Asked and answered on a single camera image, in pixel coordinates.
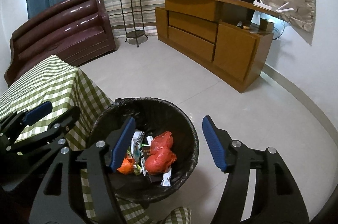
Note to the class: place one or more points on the small dark box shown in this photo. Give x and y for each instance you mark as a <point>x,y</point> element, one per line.
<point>266,24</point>

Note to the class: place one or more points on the black trash bin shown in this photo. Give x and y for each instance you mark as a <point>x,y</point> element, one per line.
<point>182,134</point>

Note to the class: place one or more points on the black metal plant stand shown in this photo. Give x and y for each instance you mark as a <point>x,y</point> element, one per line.
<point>136,34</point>

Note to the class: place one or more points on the white wrapper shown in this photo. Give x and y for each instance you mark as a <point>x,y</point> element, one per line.
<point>166,177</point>

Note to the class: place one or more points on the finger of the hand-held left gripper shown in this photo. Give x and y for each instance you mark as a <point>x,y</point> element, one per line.
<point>68,117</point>
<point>38,111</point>

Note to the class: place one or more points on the dark maroon book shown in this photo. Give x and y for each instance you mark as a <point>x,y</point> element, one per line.
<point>145,154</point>

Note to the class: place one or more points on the brown leather sofa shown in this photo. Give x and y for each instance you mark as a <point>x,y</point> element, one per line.
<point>58,28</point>

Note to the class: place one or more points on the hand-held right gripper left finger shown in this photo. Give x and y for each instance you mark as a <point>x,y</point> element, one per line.
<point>122,144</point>

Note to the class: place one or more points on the white router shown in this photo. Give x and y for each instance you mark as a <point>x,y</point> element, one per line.
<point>260,5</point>

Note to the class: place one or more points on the red plastic bag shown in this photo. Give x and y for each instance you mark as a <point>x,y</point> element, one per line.
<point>158,158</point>

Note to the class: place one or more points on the orange plastic bag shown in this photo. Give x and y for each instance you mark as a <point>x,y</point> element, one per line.
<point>126,167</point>

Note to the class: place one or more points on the white packet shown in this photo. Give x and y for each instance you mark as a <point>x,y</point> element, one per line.
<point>137,144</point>

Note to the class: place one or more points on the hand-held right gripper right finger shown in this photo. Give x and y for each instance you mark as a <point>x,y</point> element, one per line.
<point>215,144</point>

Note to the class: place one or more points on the wooden cabinet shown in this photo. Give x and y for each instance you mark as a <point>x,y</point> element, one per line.
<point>237,55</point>

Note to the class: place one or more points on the green checked tablecloth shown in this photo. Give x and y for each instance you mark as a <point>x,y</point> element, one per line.
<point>39,81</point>

